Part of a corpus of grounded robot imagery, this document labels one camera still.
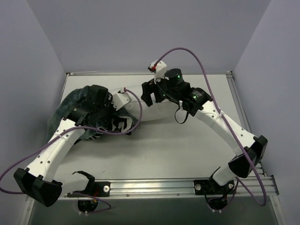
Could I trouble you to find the white pillow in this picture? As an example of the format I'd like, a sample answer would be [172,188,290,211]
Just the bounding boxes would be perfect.
[116,86,178,121]

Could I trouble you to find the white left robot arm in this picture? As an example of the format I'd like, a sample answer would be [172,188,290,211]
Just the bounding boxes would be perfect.
[14,85,115,207]

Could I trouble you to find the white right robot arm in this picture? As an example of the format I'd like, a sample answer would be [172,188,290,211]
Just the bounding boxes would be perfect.
[141,68,268,194]

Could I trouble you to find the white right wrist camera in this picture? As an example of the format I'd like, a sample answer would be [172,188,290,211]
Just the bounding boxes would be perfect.
[148,61,167,83]

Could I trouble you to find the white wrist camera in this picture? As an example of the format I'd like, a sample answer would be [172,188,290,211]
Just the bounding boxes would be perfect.
[148,61,167,83]
[112,92,132,111]

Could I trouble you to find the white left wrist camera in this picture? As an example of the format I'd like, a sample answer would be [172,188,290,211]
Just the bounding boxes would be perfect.
[112,92,132,111]

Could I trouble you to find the aluminium table edge rail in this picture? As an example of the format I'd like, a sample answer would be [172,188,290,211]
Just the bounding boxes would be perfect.
[226,71,268,176]

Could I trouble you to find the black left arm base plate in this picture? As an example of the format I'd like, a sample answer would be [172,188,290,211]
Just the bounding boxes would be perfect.
[67,181,111,197]

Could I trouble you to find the aluminium front mounting rail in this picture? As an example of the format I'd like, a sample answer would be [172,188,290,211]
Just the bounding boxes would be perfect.
[25,175,280,201]

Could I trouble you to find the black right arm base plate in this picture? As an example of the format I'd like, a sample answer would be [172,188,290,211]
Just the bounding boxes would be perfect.
[194,179,235,195]

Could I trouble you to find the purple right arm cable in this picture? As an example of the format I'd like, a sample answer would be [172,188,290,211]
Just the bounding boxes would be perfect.
[154,48,267,210]

